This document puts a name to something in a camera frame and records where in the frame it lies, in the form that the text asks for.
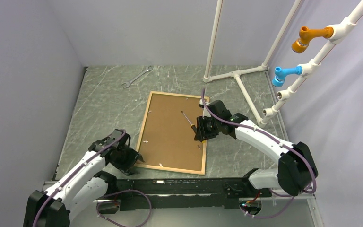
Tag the blue pipe fitting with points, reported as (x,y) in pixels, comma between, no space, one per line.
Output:
(281,74)

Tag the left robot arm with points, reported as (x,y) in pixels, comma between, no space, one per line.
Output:
(59,204)

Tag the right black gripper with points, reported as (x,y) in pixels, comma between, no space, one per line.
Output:
(202,134)

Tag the orange pipe fitting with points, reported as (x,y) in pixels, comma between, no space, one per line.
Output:
(306,35)

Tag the silver open-end wrench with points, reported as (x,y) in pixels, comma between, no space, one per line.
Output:
(128,83)

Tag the green wooden photo frame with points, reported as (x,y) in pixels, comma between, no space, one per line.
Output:
(166,136)

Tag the aluminium extrusion frame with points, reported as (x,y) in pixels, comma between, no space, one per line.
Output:
(270,207)

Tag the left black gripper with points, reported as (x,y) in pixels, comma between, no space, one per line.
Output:
(133,156)

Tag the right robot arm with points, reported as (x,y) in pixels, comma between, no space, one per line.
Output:
(296,170)

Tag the black yellow screwdriver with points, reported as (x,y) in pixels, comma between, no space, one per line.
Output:
(191,124)

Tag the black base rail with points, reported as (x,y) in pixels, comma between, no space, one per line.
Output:
(228,193)

